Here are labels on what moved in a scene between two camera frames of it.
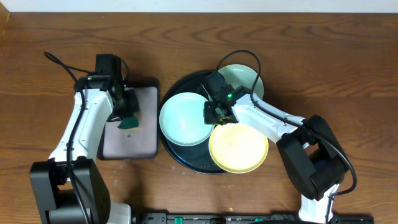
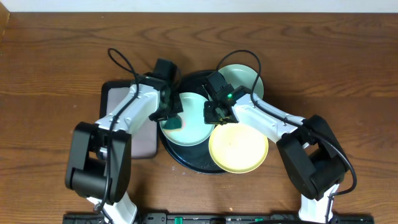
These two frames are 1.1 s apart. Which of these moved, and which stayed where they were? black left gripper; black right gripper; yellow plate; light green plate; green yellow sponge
Moved: green yellow sponge; black left gripper
Stayed: black right gripper; light green plate; yellow plate
